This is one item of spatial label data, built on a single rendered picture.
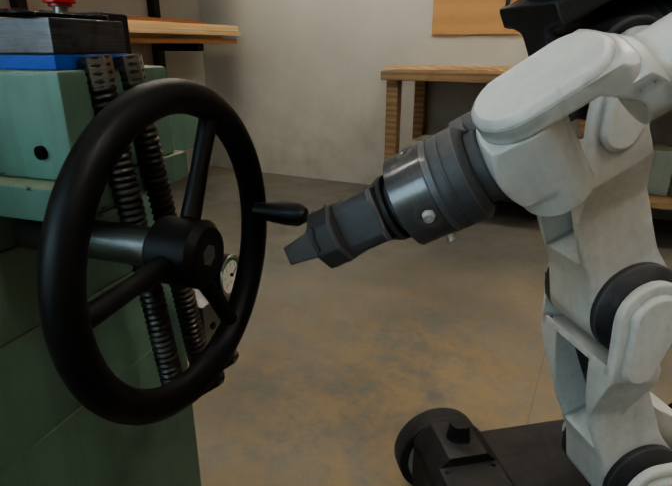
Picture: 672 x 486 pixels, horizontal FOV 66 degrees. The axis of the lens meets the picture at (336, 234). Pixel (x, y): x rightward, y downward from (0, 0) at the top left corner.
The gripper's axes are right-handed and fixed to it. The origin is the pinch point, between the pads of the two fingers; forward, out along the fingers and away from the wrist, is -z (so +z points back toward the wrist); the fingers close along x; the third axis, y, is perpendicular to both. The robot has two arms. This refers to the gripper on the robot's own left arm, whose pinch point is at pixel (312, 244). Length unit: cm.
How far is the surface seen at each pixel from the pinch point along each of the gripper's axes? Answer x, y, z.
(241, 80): 317, 140, -167
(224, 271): 13.3, 1.7, -22.1
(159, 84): -15.3, 15.7, 2.2
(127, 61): -9.8, 21.7, -3.8
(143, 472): 1.1, -18.9, -39.8
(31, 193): -17.8, 13.6, -12.1
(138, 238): -13.4, 6.9, -8.0
